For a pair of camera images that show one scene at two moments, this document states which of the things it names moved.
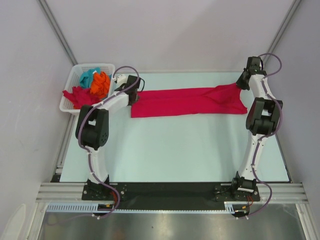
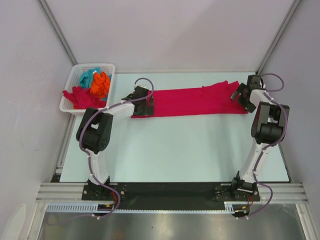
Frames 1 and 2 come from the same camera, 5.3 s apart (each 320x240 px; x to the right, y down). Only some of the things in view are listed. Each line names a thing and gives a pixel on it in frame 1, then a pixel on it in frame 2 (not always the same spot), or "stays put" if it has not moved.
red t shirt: [225, 100] stays put
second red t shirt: [81, 96] stays put
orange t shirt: [100, 84] stays put
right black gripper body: [242, 83] → [248, 105]
